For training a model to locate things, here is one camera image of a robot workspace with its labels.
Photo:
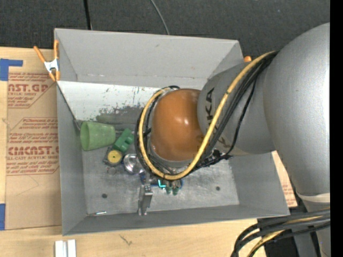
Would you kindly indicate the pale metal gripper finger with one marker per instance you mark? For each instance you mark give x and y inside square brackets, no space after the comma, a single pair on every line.
[148,199]
[140,199]

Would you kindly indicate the grey metal bin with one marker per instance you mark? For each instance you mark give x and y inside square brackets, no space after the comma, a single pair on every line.
[112,197]

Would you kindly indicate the clear glass thing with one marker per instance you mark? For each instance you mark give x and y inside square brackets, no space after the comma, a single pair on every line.
[130,162]

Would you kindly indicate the small grey disc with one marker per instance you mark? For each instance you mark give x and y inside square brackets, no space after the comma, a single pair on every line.
[112,171]

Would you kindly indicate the yellow round disc dark base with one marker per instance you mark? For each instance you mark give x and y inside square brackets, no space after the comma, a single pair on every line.
[114,157]

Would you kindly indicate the green toy block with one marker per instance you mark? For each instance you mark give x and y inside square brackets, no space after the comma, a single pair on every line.
[123,140]

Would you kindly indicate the green plastic cup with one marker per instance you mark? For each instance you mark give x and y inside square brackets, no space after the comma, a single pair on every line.
[97,136]

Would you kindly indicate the brown cardboard board red print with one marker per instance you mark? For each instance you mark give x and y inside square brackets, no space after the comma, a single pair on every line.
[29,197]

